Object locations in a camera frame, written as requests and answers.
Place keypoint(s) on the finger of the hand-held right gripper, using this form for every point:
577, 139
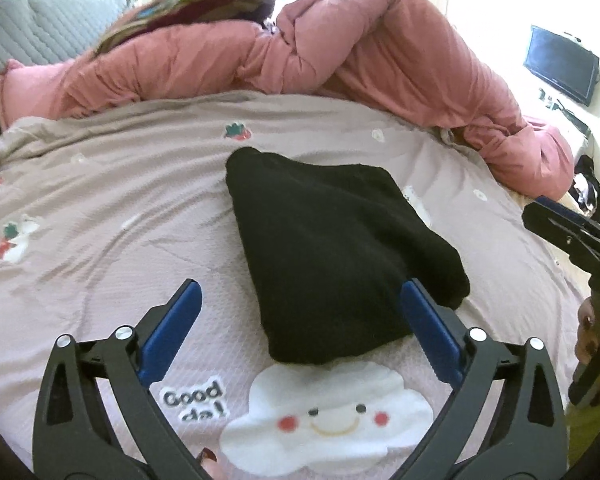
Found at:
565, 210
545, 225

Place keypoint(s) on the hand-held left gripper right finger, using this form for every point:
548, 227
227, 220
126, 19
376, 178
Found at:
432, 335

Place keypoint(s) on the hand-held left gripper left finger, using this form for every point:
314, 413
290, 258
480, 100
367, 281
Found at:
172, 332

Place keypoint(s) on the black printed t-shirt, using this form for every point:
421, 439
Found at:
330, 250

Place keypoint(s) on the black and white clothes pile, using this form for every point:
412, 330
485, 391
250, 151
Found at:
592, 185

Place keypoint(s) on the person's right hand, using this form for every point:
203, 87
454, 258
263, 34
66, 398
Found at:
586, 330

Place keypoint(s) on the person's left hand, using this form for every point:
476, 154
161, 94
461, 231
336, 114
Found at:
212, 470

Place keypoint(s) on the beige printed blanket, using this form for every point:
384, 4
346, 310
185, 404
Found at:
105, 210

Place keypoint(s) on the flat screen monitor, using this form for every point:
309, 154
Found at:
560, 62

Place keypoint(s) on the pink duvet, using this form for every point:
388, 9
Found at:
380, 60

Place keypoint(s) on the grey quilted headboard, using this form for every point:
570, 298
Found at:
40, 30

